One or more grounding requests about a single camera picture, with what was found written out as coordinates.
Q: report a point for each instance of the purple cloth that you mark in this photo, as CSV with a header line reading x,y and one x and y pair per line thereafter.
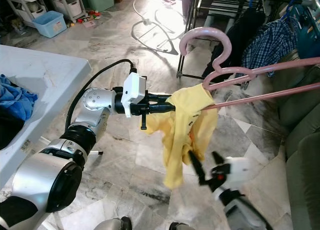
x,y
186,1

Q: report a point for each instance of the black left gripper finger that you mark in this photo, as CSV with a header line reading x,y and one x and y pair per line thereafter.
x,y
164,97
162,108

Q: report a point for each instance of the dark navy hanging garment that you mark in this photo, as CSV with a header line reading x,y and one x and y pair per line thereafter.
x,y
242,35

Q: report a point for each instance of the yellow garment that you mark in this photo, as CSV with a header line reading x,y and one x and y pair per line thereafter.
x,y
180,135

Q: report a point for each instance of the white folding table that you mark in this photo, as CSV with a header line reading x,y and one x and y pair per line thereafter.
x,y
45,75

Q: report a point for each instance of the robot left leg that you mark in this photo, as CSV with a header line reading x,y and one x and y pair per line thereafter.
x,y
115,224

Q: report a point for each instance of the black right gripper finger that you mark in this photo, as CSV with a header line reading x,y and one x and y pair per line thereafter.
x,y
217,159
197,165

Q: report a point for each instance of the black metal drying rack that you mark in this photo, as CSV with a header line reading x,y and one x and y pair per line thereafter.
x,y
185,40

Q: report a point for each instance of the light blue plastic bin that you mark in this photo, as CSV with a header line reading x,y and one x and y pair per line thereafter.
x,y
50,23

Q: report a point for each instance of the robot leg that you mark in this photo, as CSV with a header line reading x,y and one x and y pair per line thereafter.
x,y
180,226
115,224

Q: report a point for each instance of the small red toy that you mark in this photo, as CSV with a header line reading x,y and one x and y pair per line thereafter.
x,y
91,14

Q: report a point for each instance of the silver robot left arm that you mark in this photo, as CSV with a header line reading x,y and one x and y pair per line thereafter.
x,y
50,180

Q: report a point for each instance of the robot right leg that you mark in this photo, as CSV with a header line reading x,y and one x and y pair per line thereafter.
x,y
180,226

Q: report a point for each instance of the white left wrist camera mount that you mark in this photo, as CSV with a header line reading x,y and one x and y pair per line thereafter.
x,y
134,93

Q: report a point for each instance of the pink-red plastic clothes hanger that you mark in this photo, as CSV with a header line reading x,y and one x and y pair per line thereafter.
x,y
225,35

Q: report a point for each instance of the dark green sofa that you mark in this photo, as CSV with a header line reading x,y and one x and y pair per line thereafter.
x,y
300,140

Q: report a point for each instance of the blue plaid shirt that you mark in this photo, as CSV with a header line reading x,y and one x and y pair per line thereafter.
x,y
270,43

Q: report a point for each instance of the black garment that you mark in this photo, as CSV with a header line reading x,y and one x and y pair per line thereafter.
x,y
7,130

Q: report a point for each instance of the white drawer cart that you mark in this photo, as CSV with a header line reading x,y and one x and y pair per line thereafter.
x,y
67,5
30,0

